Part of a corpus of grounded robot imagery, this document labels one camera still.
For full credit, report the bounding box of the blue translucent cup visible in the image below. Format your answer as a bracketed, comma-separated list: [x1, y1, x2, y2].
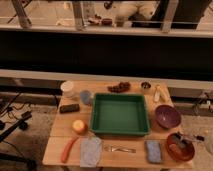
[80, 90, 93, 106]

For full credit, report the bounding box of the grey folded cloth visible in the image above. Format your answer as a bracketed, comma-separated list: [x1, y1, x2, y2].
[80, 137, 102, 168]

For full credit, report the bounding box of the purple bowl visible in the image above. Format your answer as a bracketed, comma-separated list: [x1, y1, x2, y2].
[155, 105, 181, 129]

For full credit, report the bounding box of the red yellow apple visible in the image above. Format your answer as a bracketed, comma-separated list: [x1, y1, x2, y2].
[72, 120, 87, 134]

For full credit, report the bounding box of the black tripod stand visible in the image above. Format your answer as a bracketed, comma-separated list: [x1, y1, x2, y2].
[0, 92, 38, 171]

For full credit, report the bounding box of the green plastic tray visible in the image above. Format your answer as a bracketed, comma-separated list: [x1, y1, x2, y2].
[90, 93, 150, 136]

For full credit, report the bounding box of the blue sponge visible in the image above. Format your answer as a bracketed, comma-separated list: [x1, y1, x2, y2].
[145, 140, 162, 164]

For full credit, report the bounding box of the orange carrot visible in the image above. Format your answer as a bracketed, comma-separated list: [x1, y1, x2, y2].
[60, 137, 78, 163]

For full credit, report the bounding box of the red bowl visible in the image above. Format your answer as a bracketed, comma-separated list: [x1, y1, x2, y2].
[165, 133, 195, 162]

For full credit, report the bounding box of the black rectangular block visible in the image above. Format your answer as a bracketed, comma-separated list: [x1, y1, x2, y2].
[59, 104, 80, 114]

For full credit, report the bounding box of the bunch of dark grapes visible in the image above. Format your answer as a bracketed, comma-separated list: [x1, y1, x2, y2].
[107, 82, 131, 93]

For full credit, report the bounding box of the small metal cup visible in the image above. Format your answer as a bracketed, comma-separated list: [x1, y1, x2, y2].
[141, 82, 151, 91]

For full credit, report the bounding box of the metal fork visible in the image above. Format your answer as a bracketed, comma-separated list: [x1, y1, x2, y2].
[104, 145, 136, 153]

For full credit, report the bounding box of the wooden table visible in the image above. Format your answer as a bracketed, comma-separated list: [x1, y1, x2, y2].
[43, 89, 194, 169]

